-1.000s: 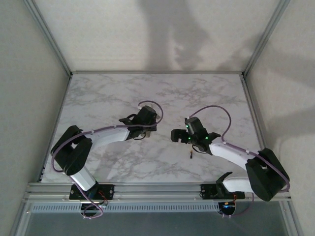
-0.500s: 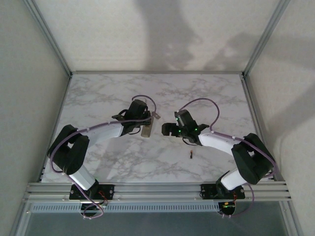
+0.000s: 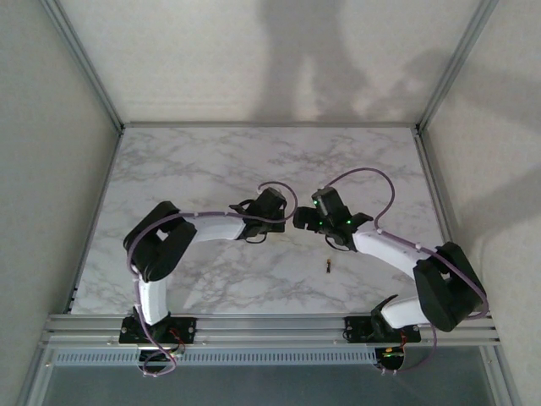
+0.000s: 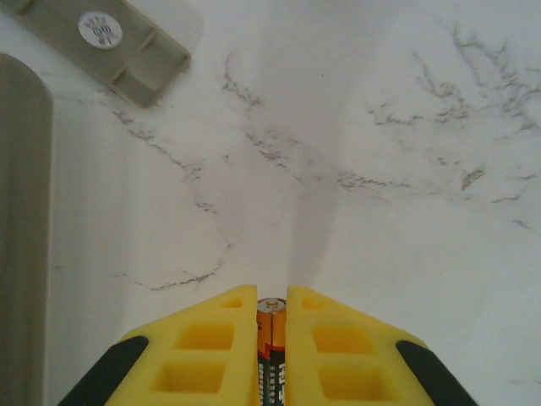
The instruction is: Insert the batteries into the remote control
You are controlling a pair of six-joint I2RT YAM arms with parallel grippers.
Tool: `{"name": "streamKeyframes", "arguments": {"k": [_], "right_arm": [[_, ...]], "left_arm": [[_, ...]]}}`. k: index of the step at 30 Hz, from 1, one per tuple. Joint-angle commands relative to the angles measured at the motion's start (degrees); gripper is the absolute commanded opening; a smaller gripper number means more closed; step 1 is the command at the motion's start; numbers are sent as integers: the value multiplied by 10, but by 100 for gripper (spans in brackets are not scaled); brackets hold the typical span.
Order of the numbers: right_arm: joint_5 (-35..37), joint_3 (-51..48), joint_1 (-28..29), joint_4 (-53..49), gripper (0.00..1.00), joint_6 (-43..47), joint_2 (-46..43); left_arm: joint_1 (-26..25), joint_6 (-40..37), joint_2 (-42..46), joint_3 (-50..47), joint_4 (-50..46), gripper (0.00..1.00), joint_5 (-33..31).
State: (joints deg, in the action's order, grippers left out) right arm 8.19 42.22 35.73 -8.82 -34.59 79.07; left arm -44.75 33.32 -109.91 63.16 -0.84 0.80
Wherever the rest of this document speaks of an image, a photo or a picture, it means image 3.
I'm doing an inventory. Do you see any aluminium frame cross rail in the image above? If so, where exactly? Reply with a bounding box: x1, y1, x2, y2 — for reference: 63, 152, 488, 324
121, 121, 420, 129

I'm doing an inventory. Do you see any aluminium table side rail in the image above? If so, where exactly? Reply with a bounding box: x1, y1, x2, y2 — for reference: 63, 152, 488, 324
415, 128, 456, 255
65, 126, 124, 315

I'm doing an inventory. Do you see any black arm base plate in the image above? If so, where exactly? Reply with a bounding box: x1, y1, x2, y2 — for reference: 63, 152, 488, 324
119, 316, 198, 344
344, 315, 423, 343

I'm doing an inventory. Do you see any wide aluminium mounting rail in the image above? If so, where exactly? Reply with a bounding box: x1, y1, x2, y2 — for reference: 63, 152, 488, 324
40, 312, 496, 350

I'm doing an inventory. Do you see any grey slotted cable duct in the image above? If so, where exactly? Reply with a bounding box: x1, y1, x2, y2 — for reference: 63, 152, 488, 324
49, 348, 378, 367

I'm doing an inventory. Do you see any aluminium frame post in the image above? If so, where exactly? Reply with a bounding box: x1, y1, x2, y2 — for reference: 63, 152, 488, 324
415, 0, 500, 133
40, 0, 126, 132

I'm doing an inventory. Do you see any aluminium frame leg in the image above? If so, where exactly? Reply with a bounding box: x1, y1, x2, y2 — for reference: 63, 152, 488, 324
16, 344, 56, 406
481, 344, 523, 406

